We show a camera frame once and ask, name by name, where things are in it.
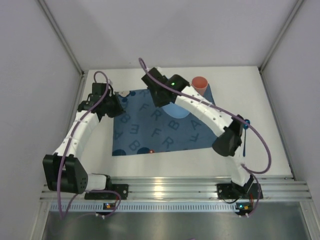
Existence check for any light blue plate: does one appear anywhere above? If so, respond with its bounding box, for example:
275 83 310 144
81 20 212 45
162 102 190 119

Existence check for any blue letter-print placemat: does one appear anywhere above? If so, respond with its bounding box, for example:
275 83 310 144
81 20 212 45
112 89 216 156

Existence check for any pink plastic cup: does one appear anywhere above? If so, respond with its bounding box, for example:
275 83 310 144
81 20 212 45
191 76 208 96

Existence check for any blue metallic spoon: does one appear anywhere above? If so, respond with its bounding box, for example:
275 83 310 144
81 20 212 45
242 119 251 157

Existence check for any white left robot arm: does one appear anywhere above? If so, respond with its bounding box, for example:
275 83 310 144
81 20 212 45
42 82 125 194

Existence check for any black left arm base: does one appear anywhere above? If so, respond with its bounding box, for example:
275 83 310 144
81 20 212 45
84 184 129 200

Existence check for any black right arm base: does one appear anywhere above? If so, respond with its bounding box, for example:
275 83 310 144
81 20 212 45
216 182 264 201

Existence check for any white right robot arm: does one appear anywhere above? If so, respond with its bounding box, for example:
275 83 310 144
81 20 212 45
141 67 254 195

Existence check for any aluminium mounting rail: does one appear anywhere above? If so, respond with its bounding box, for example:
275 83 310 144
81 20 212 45
41 175 312 201

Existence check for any left aluminium frame post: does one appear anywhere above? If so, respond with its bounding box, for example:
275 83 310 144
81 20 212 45
36 0 84 76

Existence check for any aluminium frame post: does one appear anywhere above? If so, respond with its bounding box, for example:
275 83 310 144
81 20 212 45
258 0 307 72
36 0 84 76

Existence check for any perforated white cable duct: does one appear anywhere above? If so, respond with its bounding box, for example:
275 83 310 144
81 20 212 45
49 201 253 213

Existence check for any right aluminium frame post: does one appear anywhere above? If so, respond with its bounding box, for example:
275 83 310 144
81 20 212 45
258 0 307 72

